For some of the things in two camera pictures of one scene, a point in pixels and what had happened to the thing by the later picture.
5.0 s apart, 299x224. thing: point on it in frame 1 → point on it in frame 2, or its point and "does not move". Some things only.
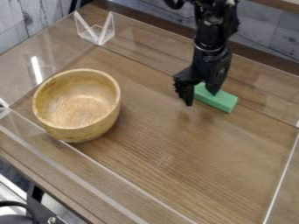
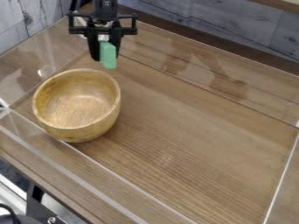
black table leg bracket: (42, 214) does not move
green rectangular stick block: (221, 101) → (107, 54)
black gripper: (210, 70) → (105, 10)
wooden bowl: (77, 103) does not move
